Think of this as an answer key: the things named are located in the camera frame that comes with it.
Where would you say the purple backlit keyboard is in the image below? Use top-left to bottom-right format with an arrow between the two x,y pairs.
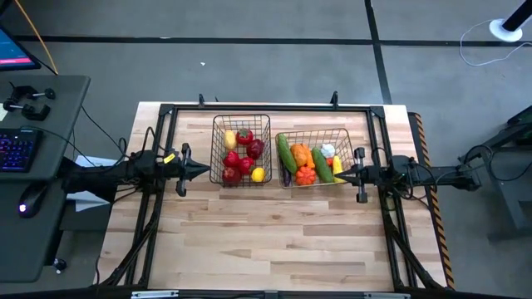
0,127 -> 43,174

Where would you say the silver metal bracket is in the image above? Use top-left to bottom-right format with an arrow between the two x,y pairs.
131,290 -> 180,299
363,292 -> 411,299

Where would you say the red toy tomato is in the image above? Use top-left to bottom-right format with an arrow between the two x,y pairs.
222,149 -> 241,169

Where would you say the yellow toy corn cob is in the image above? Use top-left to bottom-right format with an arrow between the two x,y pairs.
332,154 -> 345,184

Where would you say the copper wire basket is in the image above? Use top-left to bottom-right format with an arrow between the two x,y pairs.
273,127 -> 355,190

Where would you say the orange toy pumpkin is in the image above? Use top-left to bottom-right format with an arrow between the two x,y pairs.
295,165 -> 318,187

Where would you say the dark red toy apple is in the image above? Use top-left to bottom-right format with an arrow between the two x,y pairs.
246,138 -> 266,160

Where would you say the yellow cable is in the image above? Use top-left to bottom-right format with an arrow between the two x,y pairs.
14,0 -> 59,76

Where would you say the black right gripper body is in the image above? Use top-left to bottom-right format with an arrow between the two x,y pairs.
354,146 -> 387,205

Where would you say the white paper sheet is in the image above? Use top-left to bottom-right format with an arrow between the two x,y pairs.
66,155 -> 118,213

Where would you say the black wire basket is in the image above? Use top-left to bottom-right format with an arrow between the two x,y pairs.
209,113 -> 273,189

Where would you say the black computer mouse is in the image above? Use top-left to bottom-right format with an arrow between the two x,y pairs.
16,184 -> 50,220

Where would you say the green toy cucumber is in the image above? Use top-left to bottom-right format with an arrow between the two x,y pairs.
311,146 -> 335,184
276,133 -> 298,175

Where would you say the desk monitor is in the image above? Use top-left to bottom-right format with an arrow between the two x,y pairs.
0,24 -> 42,72

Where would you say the black yellow hazard strip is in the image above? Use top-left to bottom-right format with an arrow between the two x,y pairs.
409,110 -> 456,291

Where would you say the white floor cable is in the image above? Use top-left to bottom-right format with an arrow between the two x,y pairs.
458,18 -> 532,67

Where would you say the white round base pole stand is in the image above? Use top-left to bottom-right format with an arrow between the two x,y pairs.
488,0 -> 532,43

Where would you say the dark metal stand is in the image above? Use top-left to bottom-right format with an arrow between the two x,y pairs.
459,105 -> 532,244

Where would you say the black computer desk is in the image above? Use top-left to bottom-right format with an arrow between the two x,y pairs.
0,74 -> 91,284

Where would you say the black desk cable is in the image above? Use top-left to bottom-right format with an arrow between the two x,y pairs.
80,105 -> 126,159

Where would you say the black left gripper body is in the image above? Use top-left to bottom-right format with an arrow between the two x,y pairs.
164,142 -> 194,199

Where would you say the black right arm cable loop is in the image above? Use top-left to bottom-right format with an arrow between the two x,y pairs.
463,144 -> 496,168

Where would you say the red tomato with green calyx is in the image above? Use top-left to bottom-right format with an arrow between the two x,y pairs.
235,127 -> 254,146

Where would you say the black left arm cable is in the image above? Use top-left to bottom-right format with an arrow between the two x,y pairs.
117,125 -> 158,164

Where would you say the black C-clamp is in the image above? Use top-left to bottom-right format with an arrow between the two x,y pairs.
2,100 -> 52,123
7,84 -> 57,104

